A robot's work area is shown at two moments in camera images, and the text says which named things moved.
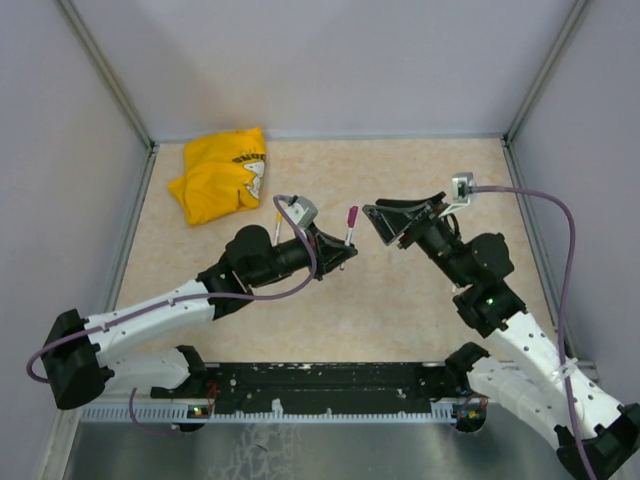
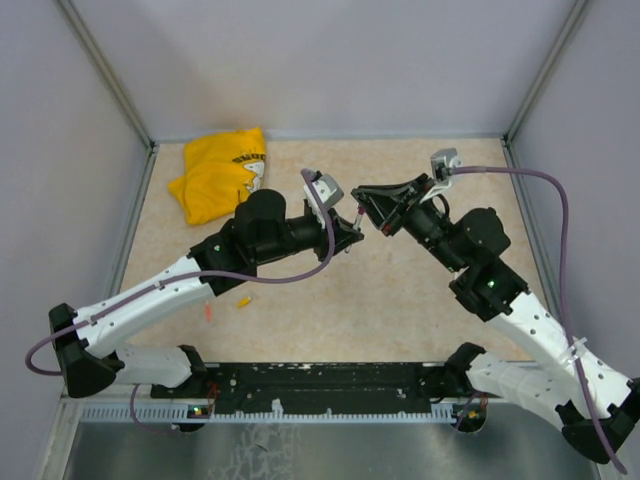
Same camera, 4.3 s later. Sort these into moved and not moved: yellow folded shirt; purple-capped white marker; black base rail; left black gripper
Moved: left black gripper; purple-capped white marker
Not moved: black base rail; yellow folded shirt
